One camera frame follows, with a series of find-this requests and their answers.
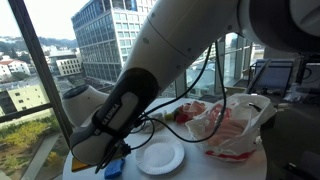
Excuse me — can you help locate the black frame blue panel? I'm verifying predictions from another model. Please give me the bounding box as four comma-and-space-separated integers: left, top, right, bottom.
247, 58, 296, 95

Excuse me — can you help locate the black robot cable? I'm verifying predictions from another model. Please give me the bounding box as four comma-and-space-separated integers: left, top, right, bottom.
94, 39, 228, 175

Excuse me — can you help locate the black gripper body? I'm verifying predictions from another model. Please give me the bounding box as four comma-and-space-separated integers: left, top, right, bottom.
117, 139, 132, 158

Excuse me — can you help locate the red strawberry toy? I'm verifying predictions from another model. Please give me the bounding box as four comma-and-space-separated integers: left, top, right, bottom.
173, 105, 193, 125

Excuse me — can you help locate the white red plastic bag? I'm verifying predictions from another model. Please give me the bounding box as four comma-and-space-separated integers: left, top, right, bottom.
184, 93, 278, 163

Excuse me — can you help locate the crumpled grey wrapper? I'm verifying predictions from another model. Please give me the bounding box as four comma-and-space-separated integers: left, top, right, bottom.
141, 112, 167, 134

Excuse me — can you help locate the blue sponge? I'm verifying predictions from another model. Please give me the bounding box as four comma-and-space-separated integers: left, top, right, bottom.
103, 157, 126, 180

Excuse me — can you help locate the white paper plate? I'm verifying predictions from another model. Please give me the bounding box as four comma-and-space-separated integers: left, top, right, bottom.
134, 134, 185, 176

